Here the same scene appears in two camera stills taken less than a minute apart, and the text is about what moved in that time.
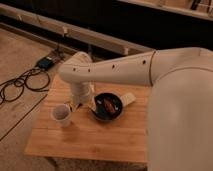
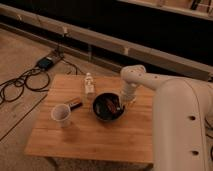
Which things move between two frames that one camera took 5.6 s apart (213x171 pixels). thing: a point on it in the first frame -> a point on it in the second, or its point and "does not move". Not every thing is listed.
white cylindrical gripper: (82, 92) -> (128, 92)
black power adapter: (45, 63) does not move
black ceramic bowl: (107, 106) does not move
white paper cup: (61, 114) does not move
